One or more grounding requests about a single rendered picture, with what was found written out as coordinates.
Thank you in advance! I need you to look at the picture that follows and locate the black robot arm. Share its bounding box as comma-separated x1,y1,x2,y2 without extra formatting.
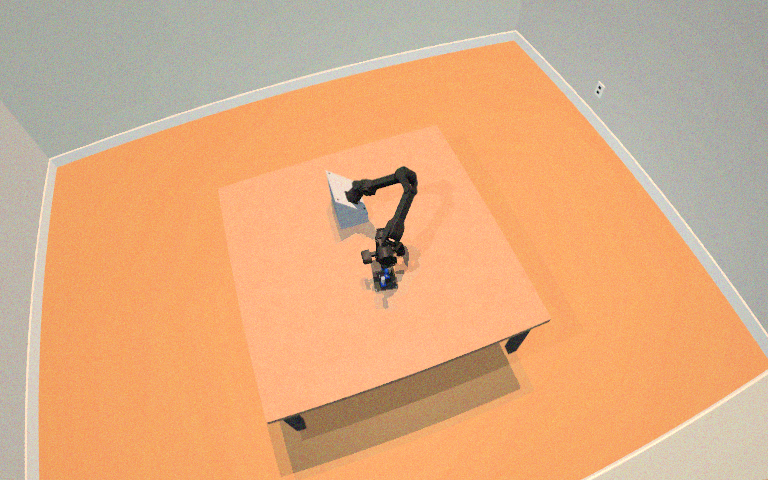
344,166,418,269

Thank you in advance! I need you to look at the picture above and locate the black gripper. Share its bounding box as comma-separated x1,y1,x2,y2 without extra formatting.
361,242,405,265

